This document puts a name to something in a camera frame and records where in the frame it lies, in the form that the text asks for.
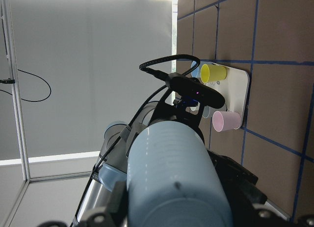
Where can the grey plastic cup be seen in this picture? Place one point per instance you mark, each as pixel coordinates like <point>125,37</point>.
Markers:
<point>207,113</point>

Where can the pink plastic cup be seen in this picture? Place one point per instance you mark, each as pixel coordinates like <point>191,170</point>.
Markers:
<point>223,120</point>

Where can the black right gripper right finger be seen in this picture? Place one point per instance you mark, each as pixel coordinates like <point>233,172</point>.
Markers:
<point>247,202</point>

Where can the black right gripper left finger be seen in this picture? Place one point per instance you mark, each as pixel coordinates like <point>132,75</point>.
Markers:
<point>114,214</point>

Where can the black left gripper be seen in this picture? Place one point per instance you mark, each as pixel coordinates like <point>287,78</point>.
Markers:
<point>177,113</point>

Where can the cream plastic tray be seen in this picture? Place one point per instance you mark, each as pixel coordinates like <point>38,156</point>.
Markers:
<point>234,88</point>

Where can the yellow plastic cup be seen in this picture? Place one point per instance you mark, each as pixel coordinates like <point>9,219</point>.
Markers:
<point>212,73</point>

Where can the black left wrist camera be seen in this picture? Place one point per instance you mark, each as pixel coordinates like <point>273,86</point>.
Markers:
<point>192,88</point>

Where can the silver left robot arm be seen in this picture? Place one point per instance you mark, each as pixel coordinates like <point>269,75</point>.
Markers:
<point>111,165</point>

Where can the light blue cup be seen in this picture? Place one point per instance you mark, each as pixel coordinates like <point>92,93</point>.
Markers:
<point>172,182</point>

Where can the blue plastic cup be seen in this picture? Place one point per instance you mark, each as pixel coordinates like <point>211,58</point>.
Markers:
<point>196,72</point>

